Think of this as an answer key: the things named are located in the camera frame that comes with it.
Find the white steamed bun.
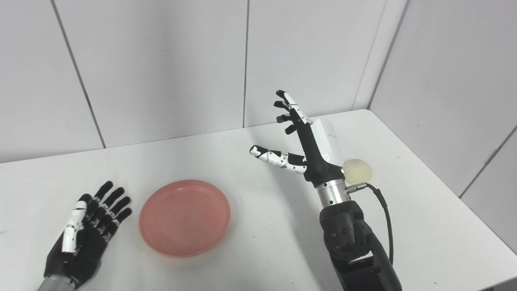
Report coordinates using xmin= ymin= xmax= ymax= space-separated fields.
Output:
xmin=343 ymin=158 xmax=373 ymax=186

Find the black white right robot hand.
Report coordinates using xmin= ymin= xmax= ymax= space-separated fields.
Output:
xmin=249 ymin=90 xmax=346 ymax=188

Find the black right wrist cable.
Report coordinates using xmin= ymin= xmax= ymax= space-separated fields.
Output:
xmin=347 ymin=183 xmax=395 ymax=266

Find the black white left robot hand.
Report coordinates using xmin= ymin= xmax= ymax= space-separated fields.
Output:
xmin=44 ymin=181 xmax=133 ymax=289

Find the pink round plate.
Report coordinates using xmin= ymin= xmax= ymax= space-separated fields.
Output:
xmin=139 ymin=179 xmax=231 ymax=258

